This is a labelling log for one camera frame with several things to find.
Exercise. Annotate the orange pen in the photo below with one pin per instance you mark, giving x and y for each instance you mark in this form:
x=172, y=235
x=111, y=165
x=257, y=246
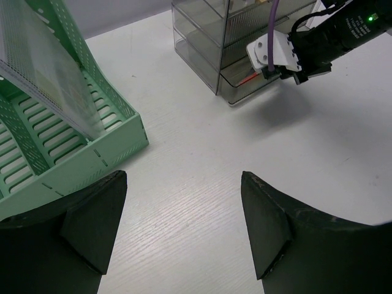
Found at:
x=248, y=78

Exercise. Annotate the green file organizer rack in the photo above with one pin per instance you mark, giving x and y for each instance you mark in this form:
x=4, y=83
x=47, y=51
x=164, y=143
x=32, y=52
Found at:
x=43, y=158

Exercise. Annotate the clear plastic document folder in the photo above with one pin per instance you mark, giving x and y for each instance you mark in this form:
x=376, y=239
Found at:
x=34, y=60

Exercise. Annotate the clear acrylic drawer cabinet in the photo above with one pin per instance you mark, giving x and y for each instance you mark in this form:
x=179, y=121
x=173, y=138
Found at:
x=211, y=37

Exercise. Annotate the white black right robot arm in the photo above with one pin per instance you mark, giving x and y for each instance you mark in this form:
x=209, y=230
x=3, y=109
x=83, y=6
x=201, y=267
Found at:
x=347, y=24

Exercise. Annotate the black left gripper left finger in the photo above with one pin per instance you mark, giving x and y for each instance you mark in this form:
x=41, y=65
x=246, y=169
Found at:
x=64, y=246

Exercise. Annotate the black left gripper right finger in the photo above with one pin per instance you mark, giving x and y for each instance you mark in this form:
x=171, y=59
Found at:
x=299, y=249

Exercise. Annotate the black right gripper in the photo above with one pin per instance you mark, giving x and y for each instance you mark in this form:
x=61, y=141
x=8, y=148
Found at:
x=309, y=47

